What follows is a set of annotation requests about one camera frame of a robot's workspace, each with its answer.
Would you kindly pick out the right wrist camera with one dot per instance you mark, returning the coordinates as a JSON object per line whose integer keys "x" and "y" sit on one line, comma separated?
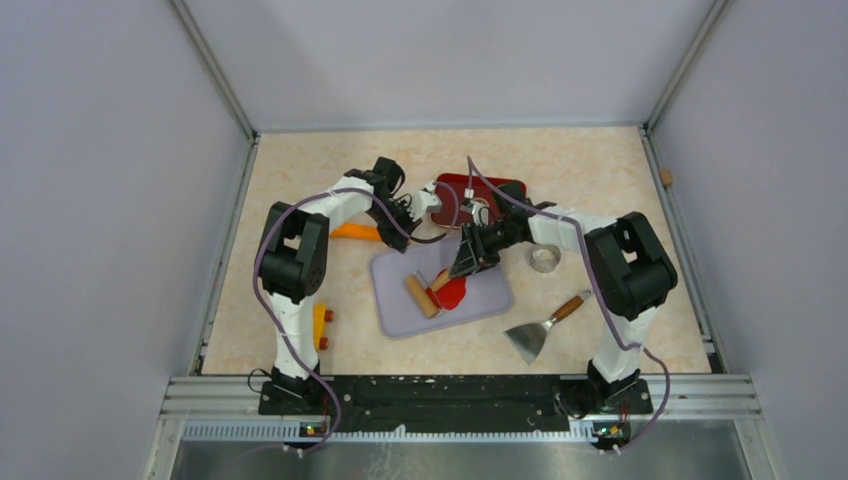
{"x": 477, "y": 208}

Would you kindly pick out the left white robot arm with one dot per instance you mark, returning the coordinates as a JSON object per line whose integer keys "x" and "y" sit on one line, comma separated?
{"x": 291, "y": 261}

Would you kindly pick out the metal scraper wooden handle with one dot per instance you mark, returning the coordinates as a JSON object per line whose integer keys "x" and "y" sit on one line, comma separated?
{"x": 529, "y": 339}

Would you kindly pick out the wooden dough roller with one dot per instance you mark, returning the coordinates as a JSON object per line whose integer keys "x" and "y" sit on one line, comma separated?
{"x": 425, "y": 296}

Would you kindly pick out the lavender plastic tray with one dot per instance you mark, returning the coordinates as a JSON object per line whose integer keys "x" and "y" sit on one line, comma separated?
{"x": 488, "y": 293}

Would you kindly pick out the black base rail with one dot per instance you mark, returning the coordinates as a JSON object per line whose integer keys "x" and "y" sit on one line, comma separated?
{"x": 450, "y": 404}

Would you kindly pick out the red dough lump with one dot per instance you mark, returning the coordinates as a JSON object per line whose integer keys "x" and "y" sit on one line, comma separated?
{"x": 450, "y": 295}

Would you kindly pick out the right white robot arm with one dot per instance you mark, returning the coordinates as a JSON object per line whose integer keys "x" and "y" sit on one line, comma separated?
{"x": 628, "y": 268}

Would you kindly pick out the orange plastic rolling pin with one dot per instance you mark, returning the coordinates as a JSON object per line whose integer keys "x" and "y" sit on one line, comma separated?
{"x": 357, "y": 232}

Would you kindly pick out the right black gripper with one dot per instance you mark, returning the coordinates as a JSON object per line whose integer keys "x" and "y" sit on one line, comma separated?
{"x": 467, "y": 261}

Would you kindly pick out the metal ring cutter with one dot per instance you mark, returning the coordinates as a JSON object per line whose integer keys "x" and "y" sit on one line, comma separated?
{"x": 544, "y": 259}

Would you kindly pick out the yellow toy car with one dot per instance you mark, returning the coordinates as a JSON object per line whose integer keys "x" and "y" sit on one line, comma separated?
{"x": 322, "y": 315}

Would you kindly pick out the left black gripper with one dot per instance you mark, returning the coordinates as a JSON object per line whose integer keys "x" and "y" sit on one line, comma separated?
{"x": 399, "y": 238}

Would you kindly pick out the dark red lacquer tray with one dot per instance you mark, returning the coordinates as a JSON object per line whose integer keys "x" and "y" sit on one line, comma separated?
{"x": 449, "y": 184}

